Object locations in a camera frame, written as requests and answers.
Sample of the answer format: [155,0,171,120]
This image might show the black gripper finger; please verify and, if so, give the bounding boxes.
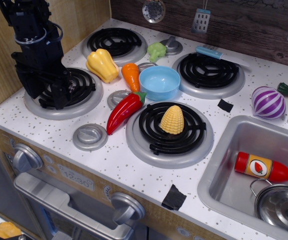
[21,73,45,99]
[50,83,70,110]

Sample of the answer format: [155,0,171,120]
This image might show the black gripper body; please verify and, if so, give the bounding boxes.
[11,21,69,91]

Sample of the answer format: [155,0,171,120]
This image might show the yellow toy corn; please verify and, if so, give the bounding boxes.
[160,105,184,135]

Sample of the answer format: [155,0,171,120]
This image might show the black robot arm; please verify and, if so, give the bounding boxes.
[0,0,72,110]

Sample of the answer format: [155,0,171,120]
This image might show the silver stovetop knob behind bowl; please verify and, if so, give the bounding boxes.
[138,62,157,73]

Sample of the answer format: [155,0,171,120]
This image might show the light blue plastic bowl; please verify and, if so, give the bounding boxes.
[139,66,181,101]

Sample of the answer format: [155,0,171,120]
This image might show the front left black burner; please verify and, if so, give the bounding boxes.
[24,67,103,121]

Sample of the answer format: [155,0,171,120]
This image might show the black burner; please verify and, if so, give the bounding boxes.
[82,27,148,67]
[24,67,103,121]
[172,53,246,100]
[126,101,214,169]

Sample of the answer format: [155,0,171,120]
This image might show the yellow toy bell pepper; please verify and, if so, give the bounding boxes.
[86,48,119,83]

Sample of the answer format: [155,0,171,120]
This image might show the silver stovetop knob front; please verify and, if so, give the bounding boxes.
[72,123,108,152]

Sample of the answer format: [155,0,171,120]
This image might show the silver stovetop knob middle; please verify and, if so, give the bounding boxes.
[107,90,131,110]

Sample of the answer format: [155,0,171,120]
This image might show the red toy chili pepper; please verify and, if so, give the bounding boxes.
[106,92,146,135]

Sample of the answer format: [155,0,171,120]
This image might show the orange toy carrot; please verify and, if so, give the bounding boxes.
[121,63,140,92]

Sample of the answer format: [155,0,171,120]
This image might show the left silver oven knob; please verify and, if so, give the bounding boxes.
[12,143,43,173]

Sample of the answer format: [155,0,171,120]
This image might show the silver oven knob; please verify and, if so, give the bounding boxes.
[12,143,43,173]
[111,192,146,225]

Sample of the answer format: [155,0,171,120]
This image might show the back left black burner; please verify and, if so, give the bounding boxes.
[82,27,148,67]

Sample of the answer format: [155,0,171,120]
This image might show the oven clock display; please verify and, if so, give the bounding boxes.
[57,164,95,192]

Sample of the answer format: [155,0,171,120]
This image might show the front right black burner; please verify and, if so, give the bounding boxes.
[126,101,214,169]

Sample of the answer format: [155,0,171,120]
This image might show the green toy broccoli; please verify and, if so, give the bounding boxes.
[147,42,167,63]

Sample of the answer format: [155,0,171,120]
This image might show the hanging silver skimmer spoon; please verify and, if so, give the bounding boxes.
[142,0,166,24]

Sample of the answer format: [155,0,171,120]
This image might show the silver stovetop knob back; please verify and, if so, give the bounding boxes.
[160,36,183,56]

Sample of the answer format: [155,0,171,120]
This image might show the right silver oven knob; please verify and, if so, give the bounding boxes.
[111,192,146,225]

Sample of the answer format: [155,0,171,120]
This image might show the back right black burner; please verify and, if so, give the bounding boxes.
[172,53,246,100]

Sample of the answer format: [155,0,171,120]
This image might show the orange object bottom left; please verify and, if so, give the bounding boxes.
[0,222,22,239]

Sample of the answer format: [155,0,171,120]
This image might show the hanging silver toy spatula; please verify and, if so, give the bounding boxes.
[191,0,211,34]

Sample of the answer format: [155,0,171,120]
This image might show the black tape piece front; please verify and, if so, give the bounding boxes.
[162,184,187,211]

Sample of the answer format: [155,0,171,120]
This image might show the black tape piece small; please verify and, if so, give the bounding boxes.
[218,99,234,113]

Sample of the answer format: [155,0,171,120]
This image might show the silver toy sink basin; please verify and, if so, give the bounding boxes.
[198,116,288,240]

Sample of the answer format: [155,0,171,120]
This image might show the red toy ketchup bottle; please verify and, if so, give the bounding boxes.
[234,151,288,183]

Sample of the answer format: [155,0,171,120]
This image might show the purple striped toy onion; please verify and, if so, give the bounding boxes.
[251,86,286,120]

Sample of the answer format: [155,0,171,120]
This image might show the small steel pot with lid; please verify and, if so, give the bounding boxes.
[250,179,288,231]

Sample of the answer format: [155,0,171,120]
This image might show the silver oven door handle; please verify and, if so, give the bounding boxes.
[14,173,135,240]

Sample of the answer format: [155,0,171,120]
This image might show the blue handled toy knife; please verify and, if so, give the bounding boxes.
[195,46,250,67]

